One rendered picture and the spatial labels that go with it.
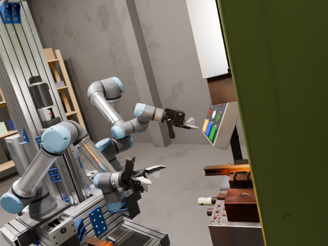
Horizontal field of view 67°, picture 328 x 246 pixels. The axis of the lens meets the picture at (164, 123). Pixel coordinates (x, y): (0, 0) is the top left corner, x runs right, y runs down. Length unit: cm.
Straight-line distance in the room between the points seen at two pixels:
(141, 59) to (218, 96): 371
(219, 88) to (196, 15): 23
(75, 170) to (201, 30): 129
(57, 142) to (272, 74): 99
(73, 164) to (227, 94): 121
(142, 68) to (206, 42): 376
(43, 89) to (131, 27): 309
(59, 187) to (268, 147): 156
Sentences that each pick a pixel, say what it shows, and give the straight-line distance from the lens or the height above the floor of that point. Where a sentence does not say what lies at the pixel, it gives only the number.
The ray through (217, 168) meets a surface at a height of 101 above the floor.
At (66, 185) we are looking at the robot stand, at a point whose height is 87.
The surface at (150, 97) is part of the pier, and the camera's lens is 451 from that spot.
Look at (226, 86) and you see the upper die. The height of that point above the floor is 132.
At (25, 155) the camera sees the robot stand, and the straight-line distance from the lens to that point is 198.
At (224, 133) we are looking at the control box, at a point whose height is 101.
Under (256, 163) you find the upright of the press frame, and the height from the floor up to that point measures 124.
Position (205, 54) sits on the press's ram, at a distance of 77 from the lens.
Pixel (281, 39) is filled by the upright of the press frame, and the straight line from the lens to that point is 39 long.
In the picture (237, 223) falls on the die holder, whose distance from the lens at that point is 86.
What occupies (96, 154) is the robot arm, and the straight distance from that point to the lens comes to 135.
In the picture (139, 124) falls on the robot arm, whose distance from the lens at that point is 139.
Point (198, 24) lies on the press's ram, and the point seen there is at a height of 152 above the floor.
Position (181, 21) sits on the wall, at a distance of 410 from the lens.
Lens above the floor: 143
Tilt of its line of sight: 12 degrees down
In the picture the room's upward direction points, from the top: 15 degrees counter-clockwise
